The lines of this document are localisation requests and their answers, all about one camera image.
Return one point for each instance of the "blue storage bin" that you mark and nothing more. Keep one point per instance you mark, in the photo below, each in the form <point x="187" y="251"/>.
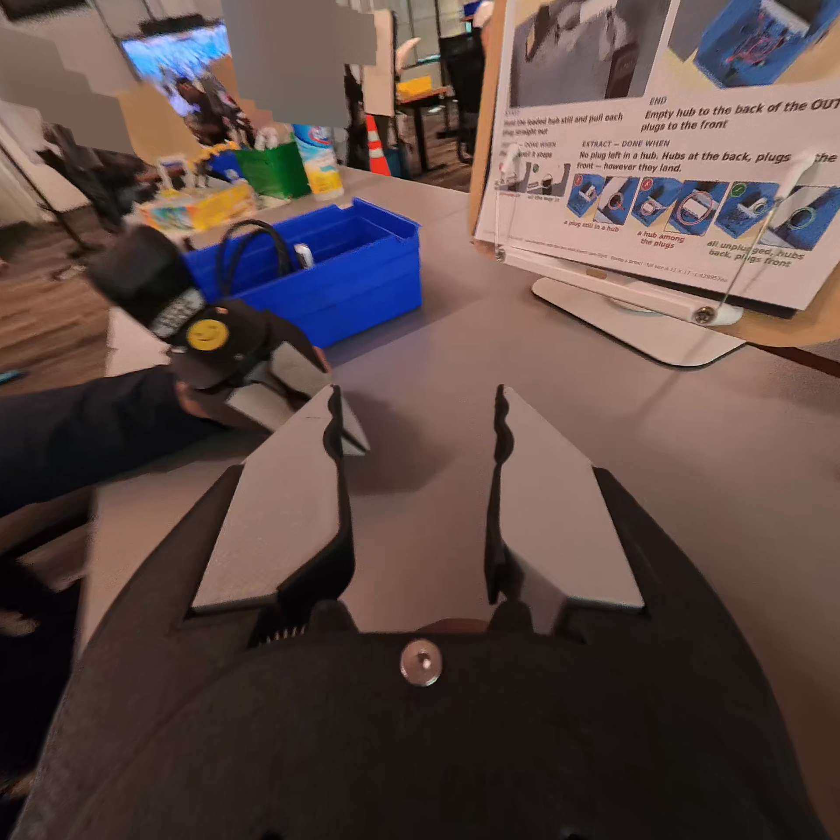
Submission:
<point x="367" y="295"/>

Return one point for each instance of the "brushed metal hub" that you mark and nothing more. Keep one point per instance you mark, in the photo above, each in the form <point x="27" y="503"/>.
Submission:
<point x="305" y="257"/>

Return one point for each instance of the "white stand base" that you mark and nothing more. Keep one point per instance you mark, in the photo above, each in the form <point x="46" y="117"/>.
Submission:
<point x="656" y="334"/>

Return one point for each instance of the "small green bin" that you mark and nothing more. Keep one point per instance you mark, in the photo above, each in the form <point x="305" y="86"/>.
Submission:
<point x="275" y="170"/>

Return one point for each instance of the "television screen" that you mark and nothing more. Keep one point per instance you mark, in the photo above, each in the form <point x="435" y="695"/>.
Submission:
<point x="177" y="52"/>

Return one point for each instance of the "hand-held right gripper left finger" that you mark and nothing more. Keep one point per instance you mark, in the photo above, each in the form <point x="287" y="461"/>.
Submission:
<point x="275" y="525"/>

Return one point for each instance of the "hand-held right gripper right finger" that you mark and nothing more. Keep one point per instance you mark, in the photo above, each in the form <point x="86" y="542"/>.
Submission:
<point x="564" y="531"/>

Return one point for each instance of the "wipes tub blue yellow label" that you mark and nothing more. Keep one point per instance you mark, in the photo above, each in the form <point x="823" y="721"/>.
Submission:
<point x="321" y="164"/>

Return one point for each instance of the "yellow printed box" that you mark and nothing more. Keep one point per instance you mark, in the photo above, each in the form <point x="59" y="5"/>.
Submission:
<point x="203" y="207"/>

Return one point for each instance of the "person's left hand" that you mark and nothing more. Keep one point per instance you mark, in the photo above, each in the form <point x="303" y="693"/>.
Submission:
<point x="200" y="401"/>

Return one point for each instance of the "orange traffic cone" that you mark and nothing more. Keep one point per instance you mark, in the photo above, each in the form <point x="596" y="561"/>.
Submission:
<point x="377" y="151"/>

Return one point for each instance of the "black chair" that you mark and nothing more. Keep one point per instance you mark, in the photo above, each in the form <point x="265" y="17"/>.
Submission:
<point x="463" y="79"/>

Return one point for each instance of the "wooden stand board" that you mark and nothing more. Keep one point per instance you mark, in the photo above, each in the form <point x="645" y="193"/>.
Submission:
<point x="807" y="328"/>

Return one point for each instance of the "person's left forearm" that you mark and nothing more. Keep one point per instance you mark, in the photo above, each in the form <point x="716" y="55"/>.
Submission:
<point x="98" y="433"/>

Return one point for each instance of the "person's right hand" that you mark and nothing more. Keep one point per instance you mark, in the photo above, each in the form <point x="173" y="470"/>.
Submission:
<point x="463" y="626"/>

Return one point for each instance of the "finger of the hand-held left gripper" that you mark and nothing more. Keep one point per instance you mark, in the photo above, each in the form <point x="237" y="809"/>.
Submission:
<point x="295" y="371"/>
<point x="266" y="407"/>

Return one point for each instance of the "yellow bin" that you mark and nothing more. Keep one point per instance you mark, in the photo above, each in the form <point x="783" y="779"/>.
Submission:
<point x="415" y="87"/>

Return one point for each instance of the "white sign board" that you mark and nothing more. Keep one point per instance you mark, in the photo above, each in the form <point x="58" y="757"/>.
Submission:
<point x="379" y="79"/>

